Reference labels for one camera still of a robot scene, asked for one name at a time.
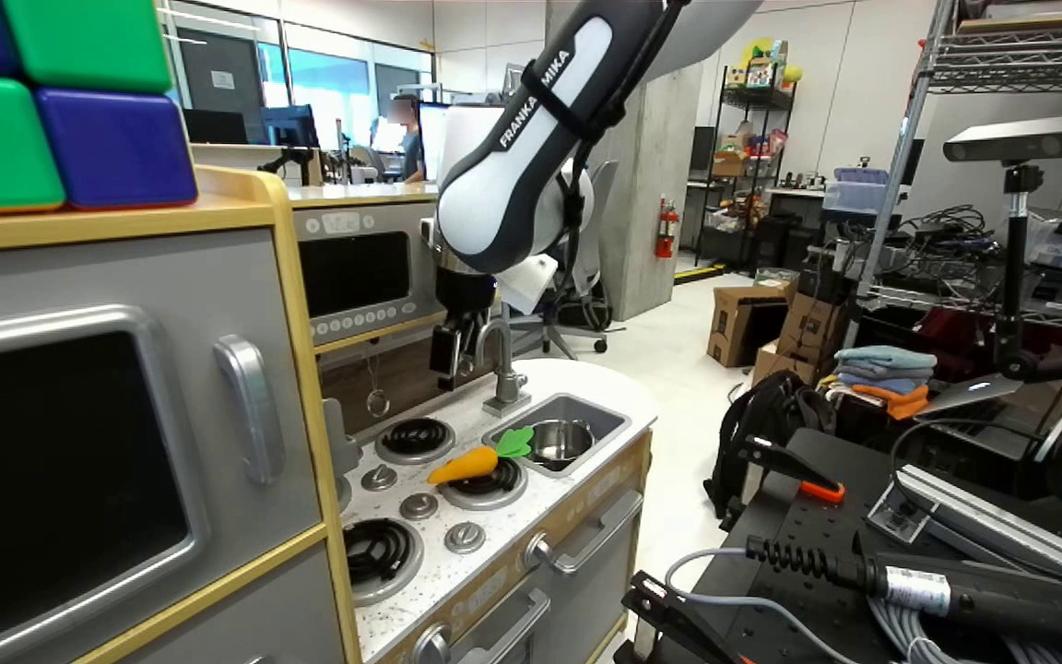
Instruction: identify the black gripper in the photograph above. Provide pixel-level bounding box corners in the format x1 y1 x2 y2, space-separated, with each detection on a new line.
431 261 501 387

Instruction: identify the orange carrot plush toy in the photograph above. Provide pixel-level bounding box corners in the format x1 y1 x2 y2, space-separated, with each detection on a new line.
426 424 540 489

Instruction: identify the grey toy faucet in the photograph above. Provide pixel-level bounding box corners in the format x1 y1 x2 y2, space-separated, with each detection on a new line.
476 307 532 415

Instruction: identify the small silver metal pot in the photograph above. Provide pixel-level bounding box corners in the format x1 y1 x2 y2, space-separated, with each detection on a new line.
527 415 598 470

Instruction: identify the grey toy sink basin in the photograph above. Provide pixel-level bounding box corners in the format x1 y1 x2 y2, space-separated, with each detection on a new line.
479 394 626 475

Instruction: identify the grey toy microwave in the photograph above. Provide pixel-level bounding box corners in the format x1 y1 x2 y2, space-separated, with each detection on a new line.
287 196 455 350

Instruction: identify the grey toy stove knob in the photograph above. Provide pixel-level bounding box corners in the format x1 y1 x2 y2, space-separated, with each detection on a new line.
359 459 401 495
394 489 443 523
439 518 490 558

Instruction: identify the silver toy front knob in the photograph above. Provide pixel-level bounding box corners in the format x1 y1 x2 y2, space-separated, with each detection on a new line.
411 624 455 664

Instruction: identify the grey toy kitchen play set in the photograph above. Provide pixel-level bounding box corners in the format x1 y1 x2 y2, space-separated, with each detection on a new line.
0 161 659 664

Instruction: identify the black office chair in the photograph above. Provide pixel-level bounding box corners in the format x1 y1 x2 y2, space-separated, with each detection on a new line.
534 169 619 360

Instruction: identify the red fire extinguisher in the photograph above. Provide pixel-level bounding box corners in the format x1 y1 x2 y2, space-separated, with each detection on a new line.
653 198 686 264

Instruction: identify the white computer monitor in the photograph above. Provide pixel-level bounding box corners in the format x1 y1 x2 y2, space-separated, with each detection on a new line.
417 98 514 189

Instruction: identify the person at desk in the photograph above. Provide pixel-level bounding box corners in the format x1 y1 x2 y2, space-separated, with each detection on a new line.
384 87 431 184

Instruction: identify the dark computer monitor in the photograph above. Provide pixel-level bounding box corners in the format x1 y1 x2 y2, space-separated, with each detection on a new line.
262 102 323 156

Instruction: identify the small cardboard box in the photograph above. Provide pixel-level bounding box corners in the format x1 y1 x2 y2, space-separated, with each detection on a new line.
750 343 808 392

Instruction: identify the black bar clamp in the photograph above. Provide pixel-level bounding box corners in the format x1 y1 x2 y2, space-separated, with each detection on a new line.
619 566 750 664

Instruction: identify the black perforated breadboard table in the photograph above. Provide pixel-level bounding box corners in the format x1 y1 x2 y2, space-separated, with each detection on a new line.
682 420 1062 664

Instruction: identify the folded blue cloth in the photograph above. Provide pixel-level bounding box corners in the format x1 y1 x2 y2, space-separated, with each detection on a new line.
833 343 942 387

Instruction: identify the orange flat item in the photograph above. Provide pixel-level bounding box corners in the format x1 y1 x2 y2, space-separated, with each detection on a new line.
849 381 937 424

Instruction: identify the blue plastic bin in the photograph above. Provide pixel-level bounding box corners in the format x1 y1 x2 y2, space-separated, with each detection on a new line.
820 161 908 220

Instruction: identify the metal stair ladder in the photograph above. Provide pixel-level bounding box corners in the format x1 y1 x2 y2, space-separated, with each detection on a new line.
857 0 1062 307

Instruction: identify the grey laptop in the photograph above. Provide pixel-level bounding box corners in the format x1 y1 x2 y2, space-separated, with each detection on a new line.
915 368 1029 424

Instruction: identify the aluminium extrusion bar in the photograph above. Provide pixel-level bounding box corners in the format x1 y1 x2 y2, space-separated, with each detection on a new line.
863 459 1062 595

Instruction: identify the grey toy oven handle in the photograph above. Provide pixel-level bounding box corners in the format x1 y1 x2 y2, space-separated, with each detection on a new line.
520 489 650 584
412 585 556 664

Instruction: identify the grey toy door handle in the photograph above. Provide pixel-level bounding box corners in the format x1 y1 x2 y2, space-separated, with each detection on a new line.
212 327 286 489

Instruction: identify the black wire shelf rack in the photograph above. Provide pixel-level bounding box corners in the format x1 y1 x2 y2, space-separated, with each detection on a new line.
690 33 808 273

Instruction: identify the black clamp with orange handle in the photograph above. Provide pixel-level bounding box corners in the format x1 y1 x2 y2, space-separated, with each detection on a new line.
736 430 857 512

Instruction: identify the black ribbed cable connector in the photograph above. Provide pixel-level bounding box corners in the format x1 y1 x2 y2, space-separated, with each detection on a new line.
743 530 1062 656

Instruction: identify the black stereo camera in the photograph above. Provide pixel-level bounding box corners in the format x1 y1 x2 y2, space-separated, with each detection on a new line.
942 108 1062 166

